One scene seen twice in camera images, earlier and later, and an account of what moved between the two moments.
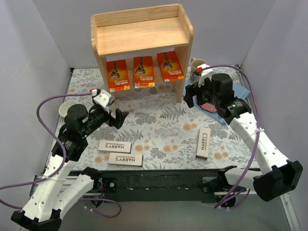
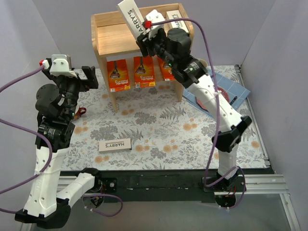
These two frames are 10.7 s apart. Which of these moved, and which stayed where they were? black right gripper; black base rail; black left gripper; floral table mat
Moved: black left gripper; black right gripper
Stayed: black base rail; floral table mat
